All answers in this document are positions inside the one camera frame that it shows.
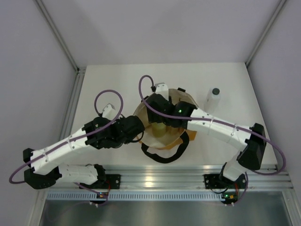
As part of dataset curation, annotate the white bottle black cap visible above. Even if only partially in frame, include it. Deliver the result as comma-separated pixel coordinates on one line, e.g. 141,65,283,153
204,88,221,114

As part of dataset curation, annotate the green pump lotion bottle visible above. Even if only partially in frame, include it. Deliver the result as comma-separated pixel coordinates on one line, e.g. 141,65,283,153
151,123,167,137

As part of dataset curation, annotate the tan canvas tote bag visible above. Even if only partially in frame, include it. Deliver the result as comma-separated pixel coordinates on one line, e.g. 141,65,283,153
134,88,198,152

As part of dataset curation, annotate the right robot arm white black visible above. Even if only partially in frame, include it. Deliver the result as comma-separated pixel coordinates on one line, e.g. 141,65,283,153
143,94,266,187

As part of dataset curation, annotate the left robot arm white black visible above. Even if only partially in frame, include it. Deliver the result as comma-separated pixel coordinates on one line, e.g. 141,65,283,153
23,115,145,189

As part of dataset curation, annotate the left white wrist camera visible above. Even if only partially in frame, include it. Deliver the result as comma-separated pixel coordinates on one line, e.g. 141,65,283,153
101,104,117,121

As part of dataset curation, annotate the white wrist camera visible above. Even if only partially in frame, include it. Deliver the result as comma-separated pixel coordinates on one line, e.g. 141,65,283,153
101,104,117,121
151,82,169,100

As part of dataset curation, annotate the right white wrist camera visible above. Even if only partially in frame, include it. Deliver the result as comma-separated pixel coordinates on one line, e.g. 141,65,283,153
151,82,169,100

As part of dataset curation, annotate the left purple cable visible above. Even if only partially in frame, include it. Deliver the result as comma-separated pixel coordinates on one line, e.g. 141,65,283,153
8,89,125,184

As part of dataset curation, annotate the purple cable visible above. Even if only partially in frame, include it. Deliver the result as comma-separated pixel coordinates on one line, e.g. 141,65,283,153
8,89,125,184
138,75,286,175

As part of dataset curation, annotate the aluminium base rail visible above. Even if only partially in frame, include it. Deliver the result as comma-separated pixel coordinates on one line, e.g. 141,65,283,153
105,165,293,191

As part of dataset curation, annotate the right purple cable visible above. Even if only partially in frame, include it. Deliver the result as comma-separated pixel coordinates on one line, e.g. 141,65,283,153
138,75,286,175

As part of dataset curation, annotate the grey slotted cable duct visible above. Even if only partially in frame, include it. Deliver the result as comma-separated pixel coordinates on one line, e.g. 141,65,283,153
47,191,234,201

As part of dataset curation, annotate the left aluminium frame post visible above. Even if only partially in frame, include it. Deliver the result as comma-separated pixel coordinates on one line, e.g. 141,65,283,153
33,0,86,74

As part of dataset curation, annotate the aluminium frame post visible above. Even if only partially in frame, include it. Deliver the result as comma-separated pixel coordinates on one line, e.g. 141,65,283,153
245,0,288,68
33,0,86,74

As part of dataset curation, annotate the right aluminium frame post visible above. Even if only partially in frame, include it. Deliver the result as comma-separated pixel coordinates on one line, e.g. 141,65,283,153
245,0,288,68

